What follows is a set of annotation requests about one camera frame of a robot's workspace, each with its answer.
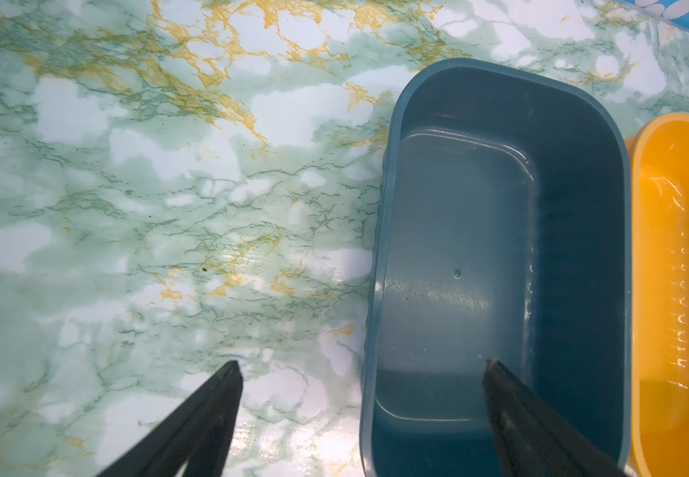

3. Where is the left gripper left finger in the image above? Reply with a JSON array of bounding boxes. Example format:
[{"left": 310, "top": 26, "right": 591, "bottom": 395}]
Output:
[{"left": 100, "top": 361, "right": 243, "bottom": 476}]

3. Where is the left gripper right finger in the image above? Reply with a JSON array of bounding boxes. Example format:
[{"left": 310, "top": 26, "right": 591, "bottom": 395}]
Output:
[{"left": 483, "top": 360, "right": 625, "bottom": 476}]

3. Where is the dark teal plastic bin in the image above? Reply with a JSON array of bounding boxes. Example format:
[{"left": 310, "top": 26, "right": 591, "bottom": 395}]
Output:
[{"left": 360, "top": 59, "right": 632, "bottom": 476}]

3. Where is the yellow plastic bin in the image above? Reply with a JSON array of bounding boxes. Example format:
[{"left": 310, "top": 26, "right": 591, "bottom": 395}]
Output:
[{"left": 627, "top": 113, "right": 689, "bottom": 476}]

